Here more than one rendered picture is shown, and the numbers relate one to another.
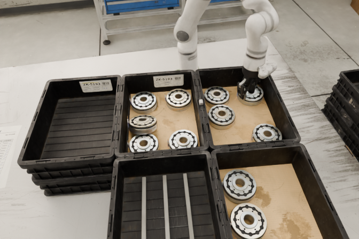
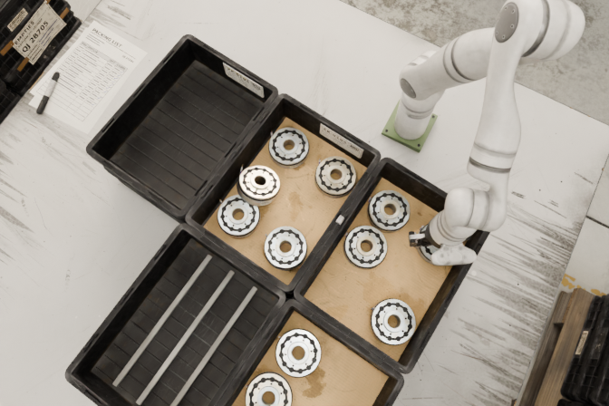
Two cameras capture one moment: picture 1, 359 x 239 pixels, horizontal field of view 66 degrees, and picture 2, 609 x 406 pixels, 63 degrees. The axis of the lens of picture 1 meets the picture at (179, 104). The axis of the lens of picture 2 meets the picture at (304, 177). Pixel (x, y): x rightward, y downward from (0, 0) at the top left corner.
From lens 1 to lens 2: 0.59 m
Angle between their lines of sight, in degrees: 30
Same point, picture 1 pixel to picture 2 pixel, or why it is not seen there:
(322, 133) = (504, 359)
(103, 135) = (208, 159)
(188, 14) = (425, 73)
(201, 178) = (268, 307)
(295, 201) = not seen: outside the picture
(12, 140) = (126, 70)
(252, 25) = (448, 208)
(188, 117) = (326, 213)
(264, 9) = (492, 196)
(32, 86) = not seen: outside the picture
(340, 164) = not seen: outside the picture
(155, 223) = (183, 316)
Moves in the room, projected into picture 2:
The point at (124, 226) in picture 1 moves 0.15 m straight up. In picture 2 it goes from (153, 294) to (133, 288)
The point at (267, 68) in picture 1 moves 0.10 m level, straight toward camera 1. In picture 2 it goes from (451, 256) to (410, 281)
